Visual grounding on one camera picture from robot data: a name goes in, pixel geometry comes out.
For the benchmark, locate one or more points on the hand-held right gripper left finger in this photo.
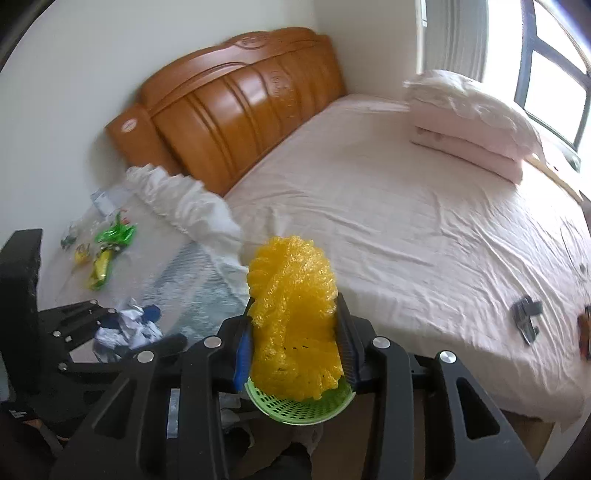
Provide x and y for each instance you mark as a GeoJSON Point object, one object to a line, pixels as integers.
{"type": "Point", "coordinates": [242, 357]}

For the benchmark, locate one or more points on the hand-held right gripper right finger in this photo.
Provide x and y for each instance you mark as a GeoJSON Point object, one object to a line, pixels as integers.
{"type": "Point", "coordinates": [345, 344]}

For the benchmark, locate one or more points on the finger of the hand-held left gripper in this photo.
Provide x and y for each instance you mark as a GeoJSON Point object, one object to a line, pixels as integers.
{"type": "Point", "coordinates": [152, 348]}
{"type": "Point", "coordinates": [76, 323]}

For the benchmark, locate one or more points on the blue packet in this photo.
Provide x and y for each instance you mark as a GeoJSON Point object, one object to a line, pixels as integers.
{"type": "Point", "coordinates": [151, 314]}

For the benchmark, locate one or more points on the silver foil wrapper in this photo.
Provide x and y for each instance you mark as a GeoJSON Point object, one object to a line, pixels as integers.
{"type": "Point", "coordinates": [122, 325]}

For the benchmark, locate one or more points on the yellow bubble wrap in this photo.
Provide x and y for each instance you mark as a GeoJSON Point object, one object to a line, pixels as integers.
{"type": "Point", "coordinates": [295, 314]}

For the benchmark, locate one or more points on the yellow green snack packet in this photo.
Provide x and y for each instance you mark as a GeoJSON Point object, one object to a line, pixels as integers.
{"type": "Point", "coordinates": [100, 270]}

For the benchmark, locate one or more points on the green plastic basket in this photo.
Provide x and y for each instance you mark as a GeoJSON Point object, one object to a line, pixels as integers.
{"type": "Point", "coordinates": [295, 408]}

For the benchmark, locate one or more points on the shiny green wrapper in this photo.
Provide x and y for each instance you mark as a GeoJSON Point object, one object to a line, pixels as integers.
{"type": "Point", "coordinates": [115, 235]}

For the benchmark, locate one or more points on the small dark green wrapper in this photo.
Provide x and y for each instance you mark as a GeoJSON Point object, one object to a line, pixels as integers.
{"type": "Point", "coordinates": [69, 237]}

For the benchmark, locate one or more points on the small yellow wrapper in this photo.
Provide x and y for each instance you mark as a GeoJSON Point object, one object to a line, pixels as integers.
{"type": "Point", "coordinates": [82, 253]}

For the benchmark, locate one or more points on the person's dark trousers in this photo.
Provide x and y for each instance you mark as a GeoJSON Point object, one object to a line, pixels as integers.
{"type": "Point", "coordinates": [286, 461]}

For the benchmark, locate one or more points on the clear plastic packet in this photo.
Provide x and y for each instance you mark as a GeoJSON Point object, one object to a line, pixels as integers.
{"type": "Point", "coordinates": [106, 201]}

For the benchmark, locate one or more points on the bed with pink sheet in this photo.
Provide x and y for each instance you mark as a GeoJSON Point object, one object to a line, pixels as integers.
{"type": "Point", "coordinates": [369, 207]}

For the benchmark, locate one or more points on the white lace cloth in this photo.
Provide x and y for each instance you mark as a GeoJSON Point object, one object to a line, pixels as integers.
{"type": "Point", "coordinates": [184, 207]}

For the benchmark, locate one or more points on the grey clip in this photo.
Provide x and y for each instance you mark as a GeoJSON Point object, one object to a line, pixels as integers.
{"type": "Point", "coordinates": [526, 318]}

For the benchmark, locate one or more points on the brown object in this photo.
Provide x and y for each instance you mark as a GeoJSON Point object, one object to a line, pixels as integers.
{"type": "Point", "coordinates": [586, 332]}

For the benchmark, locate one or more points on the wooden headboard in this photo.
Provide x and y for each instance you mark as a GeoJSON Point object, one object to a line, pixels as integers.
{"type": "Point", "coordinates": [240, 101]}

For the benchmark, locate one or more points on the wooden window sill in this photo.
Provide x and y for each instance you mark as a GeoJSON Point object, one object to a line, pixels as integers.
{"type": "Point", "coordinates": [554, 177]}

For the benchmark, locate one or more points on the white curtain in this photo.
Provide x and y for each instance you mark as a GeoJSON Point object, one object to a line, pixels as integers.
{"type": "Point", "coordinates": [457, 37]}

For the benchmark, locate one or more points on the window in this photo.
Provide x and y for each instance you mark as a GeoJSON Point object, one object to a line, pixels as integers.
{"type": "Point", "coordinates": [554, 92]}

